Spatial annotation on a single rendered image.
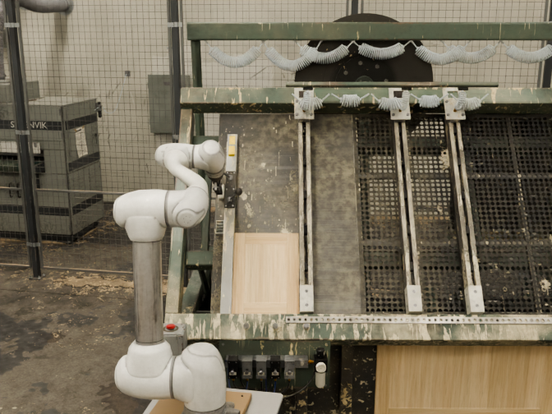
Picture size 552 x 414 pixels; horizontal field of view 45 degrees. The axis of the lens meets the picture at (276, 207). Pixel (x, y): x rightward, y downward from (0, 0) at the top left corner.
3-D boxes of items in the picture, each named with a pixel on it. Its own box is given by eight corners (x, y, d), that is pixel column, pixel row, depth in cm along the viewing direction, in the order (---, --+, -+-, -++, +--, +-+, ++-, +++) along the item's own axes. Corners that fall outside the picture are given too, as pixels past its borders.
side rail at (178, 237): (168, 319, 311) (164, 313, 301) (183, 119, 357) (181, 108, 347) (181, 319, 311) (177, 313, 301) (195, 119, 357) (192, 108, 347)
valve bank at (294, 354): (217, 404, 290) (216, 354, 284) (220, 387, 304) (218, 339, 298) (331, 405, 290) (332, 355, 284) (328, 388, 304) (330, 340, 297)
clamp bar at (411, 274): (402, 315, 305) (411, 301, 283) (385, 98, 355) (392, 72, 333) (423, 315, 305) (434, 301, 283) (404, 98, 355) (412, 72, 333)
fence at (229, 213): (220, 315, 306) (219, 314, 302) (227, 138, 346) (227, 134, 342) (231, 315, 306) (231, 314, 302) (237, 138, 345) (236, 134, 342)
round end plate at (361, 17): (294, 154, 387) (295, 12, 367) (293, 153, 393) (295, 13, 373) (430, 154, 387) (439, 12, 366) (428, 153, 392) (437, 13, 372)
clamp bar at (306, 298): (295, 315, 306) (296, 300, 284) (293, 98, 355) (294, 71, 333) (317, 315, 305) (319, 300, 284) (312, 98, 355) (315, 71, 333)
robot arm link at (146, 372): (172, 407, 235) (111, 406, 236) (181, 389, 251) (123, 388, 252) (167, 191, 226) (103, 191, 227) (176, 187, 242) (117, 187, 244)
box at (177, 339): (155, 374, 280) (154, 334, 276) (161, 360, 292) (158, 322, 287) (184, 374, 280) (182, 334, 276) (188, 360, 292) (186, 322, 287)
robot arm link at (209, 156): (226, 154, 294) (196, 152, 294) (223, 135, 280) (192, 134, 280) (224, 175, 289) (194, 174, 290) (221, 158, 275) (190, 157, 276)
